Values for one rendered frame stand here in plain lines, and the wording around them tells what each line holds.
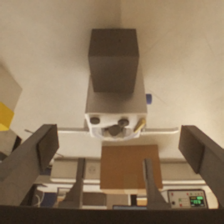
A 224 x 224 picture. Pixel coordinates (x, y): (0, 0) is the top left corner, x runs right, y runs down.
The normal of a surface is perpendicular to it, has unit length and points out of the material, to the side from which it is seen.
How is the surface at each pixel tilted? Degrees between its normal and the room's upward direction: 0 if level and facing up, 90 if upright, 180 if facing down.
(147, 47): 0
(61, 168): 90
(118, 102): 90
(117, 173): 90
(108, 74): 0
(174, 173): 90
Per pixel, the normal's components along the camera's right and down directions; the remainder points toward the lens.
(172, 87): -0.01, 0.84
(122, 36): -0.01, -0.54
